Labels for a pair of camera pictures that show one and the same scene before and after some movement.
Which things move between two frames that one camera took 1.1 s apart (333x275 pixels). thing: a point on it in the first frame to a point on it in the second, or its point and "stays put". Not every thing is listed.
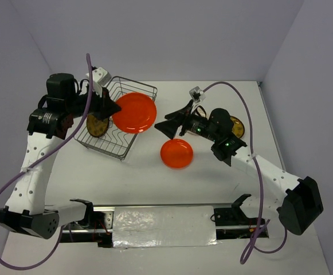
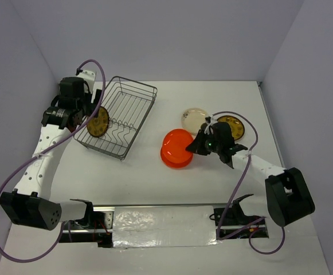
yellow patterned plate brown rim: [238, 128] stays put
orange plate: [176, 153] stays put
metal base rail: [231, 224] stays put
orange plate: [138, 113] to [174, 145]
